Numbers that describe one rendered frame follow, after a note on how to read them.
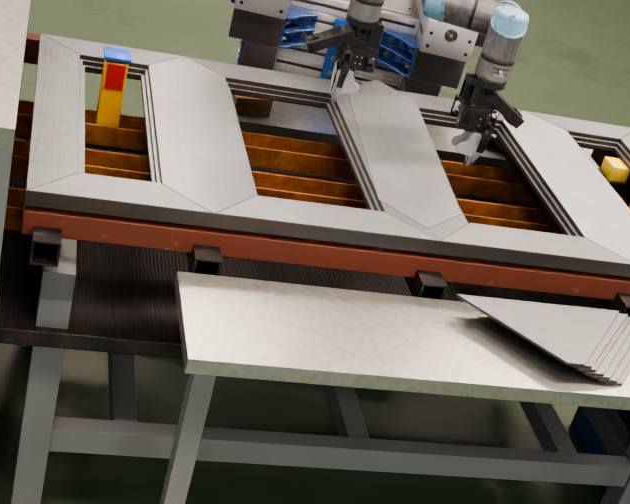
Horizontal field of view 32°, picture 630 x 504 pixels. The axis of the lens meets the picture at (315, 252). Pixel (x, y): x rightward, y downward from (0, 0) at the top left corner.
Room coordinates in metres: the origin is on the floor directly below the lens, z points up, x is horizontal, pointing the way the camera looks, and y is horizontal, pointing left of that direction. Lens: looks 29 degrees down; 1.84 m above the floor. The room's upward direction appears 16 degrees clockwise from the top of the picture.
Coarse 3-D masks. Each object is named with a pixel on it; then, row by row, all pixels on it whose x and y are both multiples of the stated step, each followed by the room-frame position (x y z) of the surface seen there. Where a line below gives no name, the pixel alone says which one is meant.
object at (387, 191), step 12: (384, 192) 2.07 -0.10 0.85; (396, 192) 2.08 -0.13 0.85; (408, 192) 2.10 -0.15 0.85; (420, 192) 2.12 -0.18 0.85; (432, 192) 2.13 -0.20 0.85; (444, 192) 2.15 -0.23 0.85; (420, 204) 2.06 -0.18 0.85; (432, 204) 2.08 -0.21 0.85; (444, 204) 2.09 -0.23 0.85; (456, 204) 2.11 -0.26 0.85
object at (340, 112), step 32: (96, 64) 2.34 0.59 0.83; (128, 64) 2.37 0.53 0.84; (256, 96) 2.45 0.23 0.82; (288, 96) 2.48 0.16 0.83; (320, 96) 2.51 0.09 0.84; (352, 128) 2.35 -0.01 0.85; (352, 160) 2.22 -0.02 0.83; (32, 192) 1.69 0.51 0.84; (256, 192) 1.96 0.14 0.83; (544, 192) 2.33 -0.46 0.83; (192, 224) 1.78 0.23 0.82; (224, 224) 1.80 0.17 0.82; (256, 224) 1.82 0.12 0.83; (288, 224) 1.83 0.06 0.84; (416, 224) 1.97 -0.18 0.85; (448, 224) 2.01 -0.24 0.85; (480, 256) 1.96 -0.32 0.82; (512, 256) 1.98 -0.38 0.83; (544, 256) 2.00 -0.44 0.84
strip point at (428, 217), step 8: (384, 200) 2.03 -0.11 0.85; (400, 208) 2.02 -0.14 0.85; (408, 208) 2.03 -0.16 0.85; (416, 208) 2.04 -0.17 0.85; (424, 208) 2.05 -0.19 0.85; (432, 208) 2.06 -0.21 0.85; (408, 216) 1.99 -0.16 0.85; (416, 216) 2.00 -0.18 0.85; (424, 216) 2.01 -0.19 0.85; (432, 216) 2.02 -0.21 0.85; (440, 216) 2.03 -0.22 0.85; (448, 216) 2.04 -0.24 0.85; (424, 224) 1.98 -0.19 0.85; (432, 224) 1.99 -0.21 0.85
